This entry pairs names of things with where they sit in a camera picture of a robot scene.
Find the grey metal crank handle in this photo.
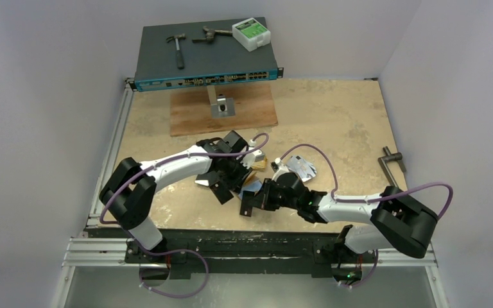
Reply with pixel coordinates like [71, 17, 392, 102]
[377, 146, 407, 189]

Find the blue network switch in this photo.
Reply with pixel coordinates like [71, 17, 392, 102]
[128, 19, 284, 92]

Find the claw hammer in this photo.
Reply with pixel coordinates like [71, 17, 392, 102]
[166, 33, 186, 70]

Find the white green electrical box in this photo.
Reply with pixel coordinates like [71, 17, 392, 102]
[232, 18, 271, 52]

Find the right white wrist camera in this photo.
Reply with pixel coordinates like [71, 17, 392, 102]
[271, 157, 289, 181]

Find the metal post bracket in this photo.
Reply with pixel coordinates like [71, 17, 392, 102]
[207, 85, 236, 118]

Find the orange leather card holder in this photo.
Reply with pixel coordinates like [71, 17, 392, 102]
[238, 171, 263, 200]

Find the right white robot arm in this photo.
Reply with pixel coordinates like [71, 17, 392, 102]
[240, 172, 439, 261]

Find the aluminium frame rail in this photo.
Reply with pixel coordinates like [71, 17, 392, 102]
[61, 83, 438, 269]

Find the single black card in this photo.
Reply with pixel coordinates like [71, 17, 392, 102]
[209, 182, 234, 205]

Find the wooden board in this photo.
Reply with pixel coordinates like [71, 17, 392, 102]
[170, 83, 278, 137]

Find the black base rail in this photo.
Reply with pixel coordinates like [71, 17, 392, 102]
[86, 228, 376, 281]

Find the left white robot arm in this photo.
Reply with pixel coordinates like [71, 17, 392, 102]
[98, 130, 266, 262]

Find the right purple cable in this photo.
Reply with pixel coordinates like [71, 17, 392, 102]
[278, 143, 454, 290]

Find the rusty pliers tool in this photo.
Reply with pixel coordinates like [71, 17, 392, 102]
[191, 26, 233, 44]

